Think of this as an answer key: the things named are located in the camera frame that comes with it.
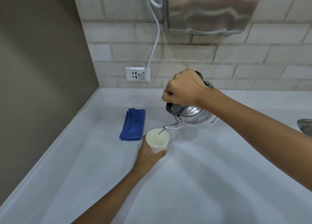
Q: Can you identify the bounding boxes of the white power cable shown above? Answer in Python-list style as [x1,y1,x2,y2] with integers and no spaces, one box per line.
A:
[129,0,164,81]

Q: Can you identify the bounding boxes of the silver metal kettle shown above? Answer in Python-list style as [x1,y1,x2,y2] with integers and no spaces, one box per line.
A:
[158,71,218,135]

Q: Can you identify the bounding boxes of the white paper cup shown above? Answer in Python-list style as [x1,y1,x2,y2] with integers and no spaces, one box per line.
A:
[146,129,170,155]

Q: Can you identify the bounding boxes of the stainless steel hand dryer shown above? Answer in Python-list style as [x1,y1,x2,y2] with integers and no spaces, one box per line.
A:
[165,0,262,36]

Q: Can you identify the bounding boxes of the person's left forearm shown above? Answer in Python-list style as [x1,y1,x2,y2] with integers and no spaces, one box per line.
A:
[64,167,147,224]

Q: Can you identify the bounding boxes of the stainless steel sink edge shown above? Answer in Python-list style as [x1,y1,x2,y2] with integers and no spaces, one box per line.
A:
[297,119,312,132]

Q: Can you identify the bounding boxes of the blue folded cloth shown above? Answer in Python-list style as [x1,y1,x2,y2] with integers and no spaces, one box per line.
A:
[119,108,146,142]

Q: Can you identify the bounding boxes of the person's right hand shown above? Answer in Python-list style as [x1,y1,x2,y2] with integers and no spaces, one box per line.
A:
[162,69,215,107]

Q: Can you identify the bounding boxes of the white wall power socket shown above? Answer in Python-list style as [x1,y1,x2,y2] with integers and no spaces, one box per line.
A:
[124,66,152,83]

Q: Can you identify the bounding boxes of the person's left hand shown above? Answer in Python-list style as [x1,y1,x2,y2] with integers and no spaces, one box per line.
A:
[132,134,168,175]

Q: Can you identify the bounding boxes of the person's right forearm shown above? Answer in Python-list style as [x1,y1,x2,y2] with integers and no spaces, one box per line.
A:
[195,88,312,179]

